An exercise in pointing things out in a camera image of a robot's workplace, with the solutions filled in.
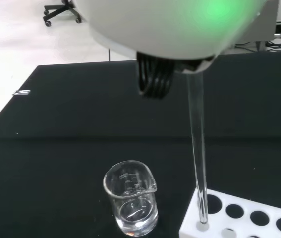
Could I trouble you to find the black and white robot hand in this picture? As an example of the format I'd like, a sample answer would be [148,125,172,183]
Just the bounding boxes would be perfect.
[74,0,271,101]

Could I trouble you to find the white test tube rack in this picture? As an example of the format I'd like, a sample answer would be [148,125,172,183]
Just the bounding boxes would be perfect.
[178,187,281,238]

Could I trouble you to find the black office chair base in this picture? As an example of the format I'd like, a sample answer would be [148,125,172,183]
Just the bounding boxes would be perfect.
[43,0,83,27]

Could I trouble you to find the black bench cloth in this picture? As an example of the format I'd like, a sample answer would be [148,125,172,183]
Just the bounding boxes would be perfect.
[0,53,281,238]

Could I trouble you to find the glass beaker with water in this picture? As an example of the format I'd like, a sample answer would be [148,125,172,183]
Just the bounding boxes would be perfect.
[102,160,160,237]

